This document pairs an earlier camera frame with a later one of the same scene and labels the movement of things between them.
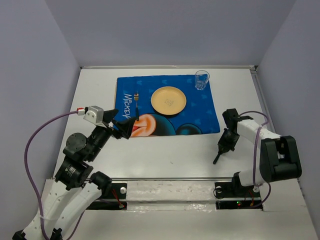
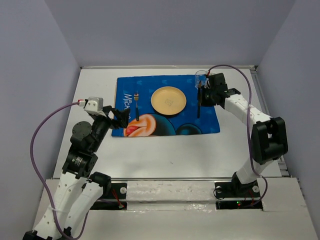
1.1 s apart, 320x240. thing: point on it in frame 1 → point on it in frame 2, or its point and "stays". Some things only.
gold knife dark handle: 216,158 → 199,99
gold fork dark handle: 136,97 stays
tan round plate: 168,100 stays
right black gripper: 224,147 → 203,102
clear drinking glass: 202,77 stays
